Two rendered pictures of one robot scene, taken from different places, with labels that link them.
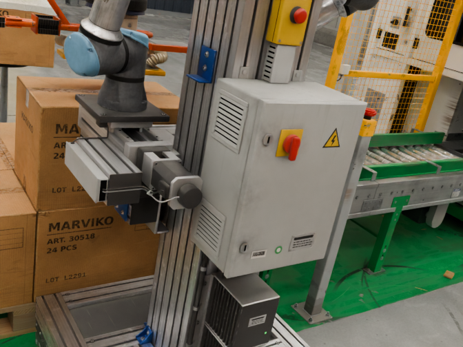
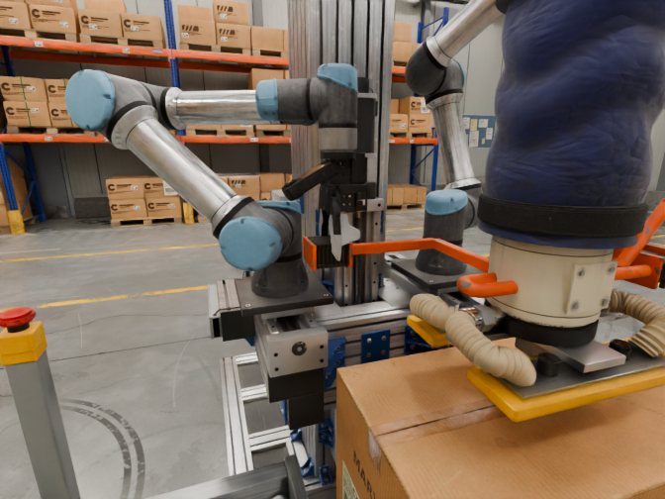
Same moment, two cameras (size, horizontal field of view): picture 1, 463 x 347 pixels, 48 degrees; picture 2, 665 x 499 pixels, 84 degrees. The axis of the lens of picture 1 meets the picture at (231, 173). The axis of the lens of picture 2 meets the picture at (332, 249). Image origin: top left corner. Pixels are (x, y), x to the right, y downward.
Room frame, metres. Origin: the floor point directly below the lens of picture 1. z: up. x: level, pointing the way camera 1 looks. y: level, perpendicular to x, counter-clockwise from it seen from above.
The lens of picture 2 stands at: (2.68, 0.39, 1.39)
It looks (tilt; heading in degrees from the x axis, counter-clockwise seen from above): 15 degrees down; 198
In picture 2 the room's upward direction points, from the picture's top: straight up
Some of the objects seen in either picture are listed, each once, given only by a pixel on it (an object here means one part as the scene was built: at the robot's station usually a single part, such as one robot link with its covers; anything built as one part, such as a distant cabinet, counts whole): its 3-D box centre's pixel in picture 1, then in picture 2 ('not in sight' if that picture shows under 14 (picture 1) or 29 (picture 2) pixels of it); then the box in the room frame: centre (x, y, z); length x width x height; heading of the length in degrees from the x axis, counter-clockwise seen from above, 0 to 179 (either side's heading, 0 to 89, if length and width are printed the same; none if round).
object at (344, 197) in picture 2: not in sight; (340, 182); (1.97, 0.17, 1.32); 0.09 x 0.08 x 0.12; 125
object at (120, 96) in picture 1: (123, 89); (441, 251); (1.56, 0.37, 1.09); 0.15 x 0.15 x 0.10
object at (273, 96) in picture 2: not in sight; (289, 101); (1.97, 0.06, 1.48); 0.11 x 0.11 x 0.08; 7
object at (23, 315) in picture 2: (367, 113); (17, 320); (2.19, -0.52, 1.02); 0.07 x 0.07 x 0.04
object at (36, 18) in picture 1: (45, 24); (649, 264); (1.88, 0.75, 1.18); 0.10 x 0.08 x 0.06; 35
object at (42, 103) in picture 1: (103, 139); (509, 484); (2.02, 0.54, 0.74); 0.60 x 0.40 x 0.40; 126
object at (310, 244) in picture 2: not in sight; (327, 250); (1.98, 0.15, 1.18); 0.09 x 0.08 x 0.05; 35
